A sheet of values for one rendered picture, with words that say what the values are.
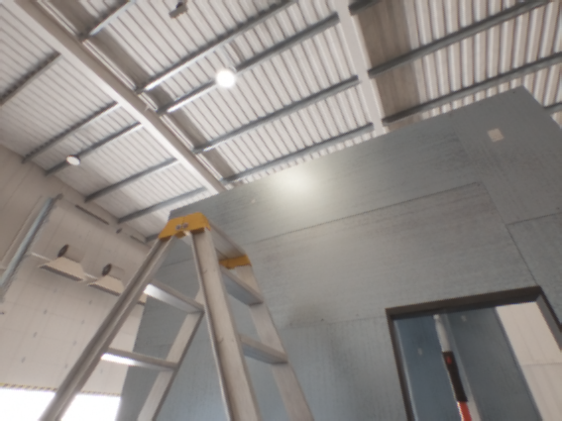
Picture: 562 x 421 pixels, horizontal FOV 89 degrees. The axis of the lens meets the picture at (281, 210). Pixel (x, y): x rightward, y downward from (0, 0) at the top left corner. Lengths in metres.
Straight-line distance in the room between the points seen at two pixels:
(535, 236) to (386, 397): 0.89
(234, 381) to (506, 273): 1.14
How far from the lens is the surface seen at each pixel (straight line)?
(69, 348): 11.32
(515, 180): 1.73
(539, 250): 1.56
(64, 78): 9.02
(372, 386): 1.42
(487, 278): 1.48
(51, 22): 7.89
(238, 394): 0.78
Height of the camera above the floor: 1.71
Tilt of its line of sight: 36 degrees up
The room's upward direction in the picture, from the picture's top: straight up
